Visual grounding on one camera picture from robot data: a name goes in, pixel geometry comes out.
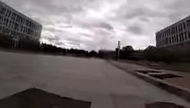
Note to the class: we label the row of trees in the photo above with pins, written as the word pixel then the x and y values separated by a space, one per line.
pixel 76 51

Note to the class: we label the tall tower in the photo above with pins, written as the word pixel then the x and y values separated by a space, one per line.
pixel 118 47

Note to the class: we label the grey concrete slab plaza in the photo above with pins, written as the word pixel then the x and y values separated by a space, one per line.
pixel 80 78

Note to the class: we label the raised kerb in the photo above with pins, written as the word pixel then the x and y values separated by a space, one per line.
pixel 167 85

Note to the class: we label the grey building with window rows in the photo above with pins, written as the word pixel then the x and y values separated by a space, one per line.
pixel 182 31

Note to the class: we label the pale building with window rows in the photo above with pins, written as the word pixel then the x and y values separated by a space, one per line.
pixel 9 21

